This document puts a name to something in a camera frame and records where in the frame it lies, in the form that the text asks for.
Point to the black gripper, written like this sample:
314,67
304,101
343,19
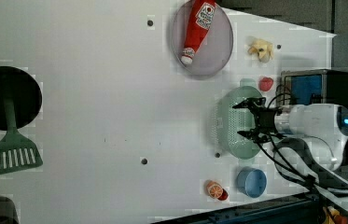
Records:
264,120

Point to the green oval strainer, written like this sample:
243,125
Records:
229,121

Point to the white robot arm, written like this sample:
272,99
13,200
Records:
308,144

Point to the red toy strawberry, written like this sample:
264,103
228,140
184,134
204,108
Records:
265,84

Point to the black toaster oven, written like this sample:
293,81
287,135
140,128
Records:
315,87

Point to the blue cup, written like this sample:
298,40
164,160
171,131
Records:
251,182

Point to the yellow toy banana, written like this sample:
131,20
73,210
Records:
263,49

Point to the grey round plate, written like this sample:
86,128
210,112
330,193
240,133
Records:
215,49

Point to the toy orange slice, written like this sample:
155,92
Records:
214,190

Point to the small red toy fruit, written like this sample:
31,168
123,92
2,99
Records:
224,196

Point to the red ketchup bottle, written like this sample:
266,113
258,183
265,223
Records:
199,22

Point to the green slotted spatula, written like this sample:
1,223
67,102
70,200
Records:
17,152

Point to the black round pan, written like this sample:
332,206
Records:
24,92

